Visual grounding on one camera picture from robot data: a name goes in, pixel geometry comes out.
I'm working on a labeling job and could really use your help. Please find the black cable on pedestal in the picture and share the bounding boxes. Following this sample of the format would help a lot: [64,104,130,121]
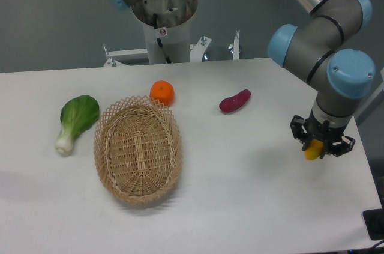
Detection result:
[152,13,172,64]

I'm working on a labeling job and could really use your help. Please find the yellow mango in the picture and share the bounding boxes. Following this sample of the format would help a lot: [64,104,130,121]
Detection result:
[304,139,323,160]

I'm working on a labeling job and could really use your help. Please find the woven wicker basket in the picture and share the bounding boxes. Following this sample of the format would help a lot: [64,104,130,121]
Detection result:
[94,96,183,205]

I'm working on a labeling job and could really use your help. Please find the purple sweet potato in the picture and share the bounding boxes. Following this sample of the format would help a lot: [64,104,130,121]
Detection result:
[219,89,251,113]

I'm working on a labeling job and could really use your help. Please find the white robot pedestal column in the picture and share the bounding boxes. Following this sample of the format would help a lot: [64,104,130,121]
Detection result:
[143,23,190,65]

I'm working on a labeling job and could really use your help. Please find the black device at table corner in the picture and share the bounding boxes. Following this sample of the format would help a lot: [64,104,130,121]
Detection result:
[362,208,383,240]

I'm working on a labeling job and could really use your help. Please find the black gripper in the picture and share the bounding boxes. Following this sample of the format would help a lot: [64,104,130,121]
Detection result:
[290,115,356,159]

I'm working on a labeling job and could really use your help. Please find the green bok choy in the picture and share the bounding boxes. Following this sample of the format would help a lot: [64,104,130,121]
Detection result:
[55,95,100,156]

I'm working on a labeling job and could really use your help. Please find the orange tangerine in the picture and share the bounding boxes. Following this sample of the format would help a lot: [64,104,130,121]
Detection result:
[149,80,175,106]

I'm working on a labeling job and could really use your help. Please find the white metal mounting frame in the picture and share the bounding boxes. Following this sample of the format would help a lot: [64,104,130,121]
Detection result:
[103,29,242,67]

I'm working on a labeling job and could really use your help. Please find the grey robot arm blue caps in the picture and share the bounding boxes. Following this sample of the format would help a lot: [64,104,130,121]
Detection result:
[110,0,376,158]

